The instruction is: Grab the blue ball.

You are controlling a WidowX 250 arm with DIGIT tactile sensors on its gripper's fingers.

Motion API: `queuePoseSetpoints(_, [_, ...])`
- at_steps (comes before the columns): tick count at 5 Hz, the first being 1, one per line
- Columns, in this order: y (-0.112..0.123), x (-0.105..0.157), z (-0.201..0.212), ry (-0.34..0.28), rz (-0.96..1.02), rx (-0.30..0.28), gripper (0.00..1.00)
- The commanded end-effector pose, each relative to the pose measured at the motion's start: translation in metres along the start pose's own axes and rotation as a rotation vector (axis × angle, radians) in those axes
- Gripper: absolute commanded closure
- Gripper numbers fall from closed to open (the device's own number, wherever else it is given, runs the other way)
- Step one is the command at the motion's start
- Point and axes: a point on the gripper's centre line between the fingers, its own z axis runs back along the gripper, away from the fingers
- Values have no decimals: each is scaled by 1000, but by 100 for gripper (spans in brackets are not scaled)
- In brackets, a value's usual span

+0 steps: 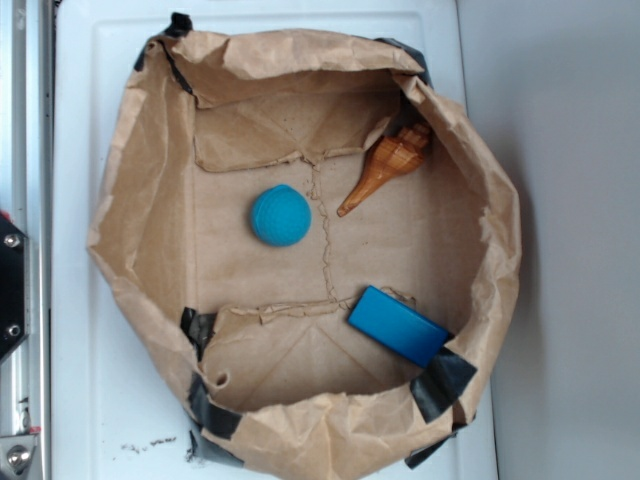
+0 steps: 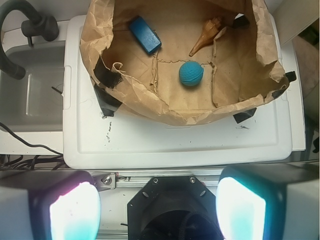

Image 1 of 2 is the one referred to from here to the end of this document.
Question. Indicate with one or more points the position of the blue ball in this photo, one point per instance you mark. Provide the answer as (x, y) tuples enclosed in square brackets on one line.
[(280, 216)]

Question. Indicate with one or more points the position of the brown paper bag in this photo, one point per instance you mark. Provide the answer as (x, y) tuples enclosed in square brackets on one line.
[(253, 339)]

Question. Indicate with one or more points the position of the brown wooden seashell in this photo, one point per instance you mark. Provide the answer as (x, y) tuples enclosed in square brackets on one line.
[(389, 158)]

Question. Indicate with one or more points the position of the blue rectangular block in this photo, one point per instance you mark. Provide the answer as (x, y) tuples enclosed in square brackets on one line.
[(397, 326)]

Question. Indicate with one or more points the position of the white plastic tray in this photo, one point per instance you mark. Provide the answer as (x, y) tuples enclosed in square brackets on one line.
[(112, 416)]

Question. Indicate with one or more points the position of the black mounting bracket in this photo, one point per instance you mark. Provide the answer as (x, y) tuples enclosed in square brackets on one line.
[(12, 287)]

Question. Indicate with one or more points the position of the metal frame rail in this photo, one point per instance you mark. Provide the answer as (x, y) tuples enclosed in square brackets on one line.
[(27, 87)]

